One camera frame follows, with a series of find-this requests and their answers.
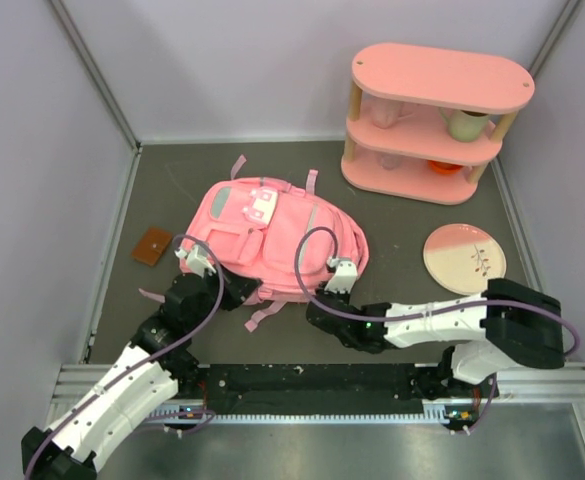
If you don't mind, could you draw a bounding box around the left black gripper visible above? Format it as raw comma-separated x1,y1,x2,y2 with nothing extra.
186,261,261,331

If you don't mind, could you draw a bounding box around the pink student backpack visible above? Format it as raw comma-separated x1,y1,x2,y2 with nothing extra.
174,156,369,331

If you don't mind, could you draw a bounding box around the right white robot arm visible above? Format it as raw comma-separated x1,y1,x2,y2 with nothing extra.
306,279,566,400

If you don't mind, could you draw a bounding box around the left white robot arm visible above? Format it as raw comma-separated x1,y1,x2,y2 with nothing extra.
21,272,262,479

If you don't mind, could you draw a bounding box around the brown leather card wallet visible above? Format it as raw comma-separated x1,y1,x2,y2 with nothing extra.
131,227,172,267

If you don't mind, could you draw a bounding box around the pink white floral plate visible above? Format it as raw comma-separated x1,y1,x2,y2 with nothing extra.
423,223,507,296

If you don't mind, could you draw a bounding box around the clear glass on shelf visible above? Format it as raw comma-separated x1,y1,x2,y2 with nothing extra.
379,153,402,170

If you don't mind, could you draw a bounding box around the orange bowl on shelf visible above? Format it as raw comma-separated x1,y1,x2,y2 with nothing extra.
427,160,464,176

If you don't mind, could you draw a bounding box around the pink three-tier shelf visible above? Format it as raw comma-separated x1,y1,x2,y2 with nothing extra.
341,43,535,205

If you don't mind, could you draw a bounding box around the pink cup on shelf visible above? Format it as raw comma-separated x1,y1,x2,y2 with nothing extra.
370,98,403,129

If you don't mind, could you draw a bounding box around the green mug on shelf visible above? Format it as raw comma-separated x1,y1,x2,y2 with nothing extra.
438,107,490,143

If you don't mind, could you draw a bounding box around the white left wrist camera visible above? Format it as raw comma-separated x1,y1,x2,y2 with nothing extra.
174,245,216,277

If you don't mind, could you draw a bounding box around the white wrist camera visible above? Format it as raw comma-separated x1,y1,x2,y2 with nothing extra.
174,245,216,277
324,257,359,295

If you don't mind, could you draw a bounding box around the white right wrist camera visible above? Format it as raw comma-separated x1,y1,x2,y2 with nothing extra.
324,257,359,295

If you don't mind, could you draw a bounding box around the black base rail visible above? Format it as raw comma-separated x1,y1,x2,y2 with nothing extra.
161,362,498,416

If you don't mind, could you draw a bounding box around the grey slotted cable duct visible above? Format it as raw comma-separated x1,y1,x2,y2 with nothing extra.
142,399,474,426

